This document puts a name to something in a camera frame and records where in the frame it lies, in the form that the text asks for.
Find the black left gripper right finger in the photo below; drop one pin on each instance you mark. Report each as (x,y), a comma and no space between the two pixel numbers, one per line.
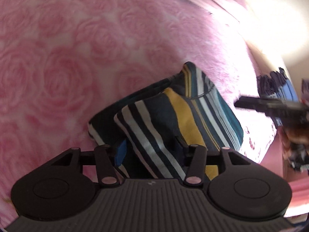
(184,154)

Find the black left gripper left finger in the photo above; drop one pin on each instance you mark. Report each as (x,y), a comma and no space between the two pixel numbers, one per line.
(119,157)

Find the striped teal yellow garment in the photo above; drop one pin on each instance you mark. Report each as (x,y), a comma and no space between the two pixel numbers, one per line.
(187,104)

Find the blue grey clothes pile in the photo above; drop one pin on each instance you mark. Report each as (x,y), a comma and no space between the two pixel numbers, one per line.
(276,85)

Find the person's right hand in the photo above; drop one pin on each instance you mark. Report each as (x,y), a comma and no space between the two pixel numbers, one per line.
(296,149)

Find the pink rose blanket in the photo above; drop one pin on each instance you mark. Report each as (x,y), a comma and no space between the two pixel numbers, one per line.
(62,61)

